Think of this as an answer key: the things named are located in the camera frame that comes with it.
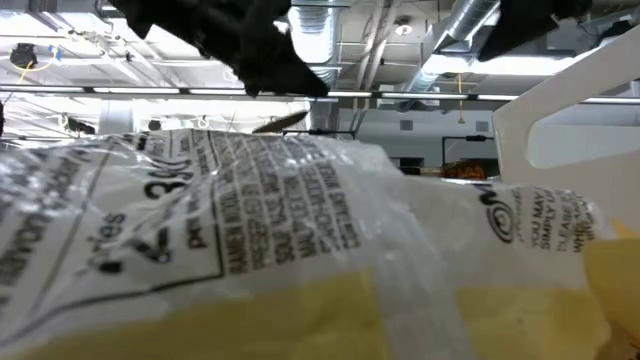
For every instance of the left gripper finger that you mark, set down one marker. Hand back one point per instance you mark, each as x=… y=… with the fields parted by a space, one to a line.
x=280 y=75

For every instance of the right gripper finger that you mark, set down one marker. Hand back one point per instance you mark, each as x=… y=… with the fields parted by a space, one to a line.
x=515 y=37

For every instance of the yellow white ramen packet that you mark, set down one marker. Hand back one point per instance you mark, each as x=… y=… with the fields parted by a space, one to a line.
x=250 y=225

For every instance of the white plastic tray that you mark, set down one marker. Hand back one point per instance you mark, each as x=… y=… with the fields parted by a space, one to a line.
x=575 y=87

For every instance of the grey ceiling pipe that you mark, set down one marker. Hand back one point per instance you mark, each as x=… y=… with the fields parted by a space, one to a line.
x=372 y=45

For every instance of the long ceiling light strip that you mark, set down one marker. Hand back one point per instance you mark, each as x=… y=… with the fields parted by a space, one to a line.
x=425 y=95

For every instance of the round ceiling fixture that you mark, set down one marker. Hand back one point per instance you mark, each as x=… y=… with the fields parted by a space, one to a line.
x=403 y=28

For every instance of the white column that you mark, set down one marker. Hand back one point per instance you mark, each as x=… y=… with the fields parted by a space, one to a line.
x=116 y=120

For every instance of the ribbed silver ceiling duct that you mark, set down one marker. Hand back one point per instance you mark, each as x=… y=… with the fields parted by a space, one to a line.
x=315 y=45

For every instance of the smooth silver ceiling duct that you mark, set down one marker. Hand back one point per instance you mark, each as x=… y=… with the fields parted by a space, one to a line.
x=465 y=20

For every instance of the black door frame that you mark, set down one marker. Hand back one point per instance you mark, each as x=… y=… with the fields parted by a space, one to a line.
x=443 y=150

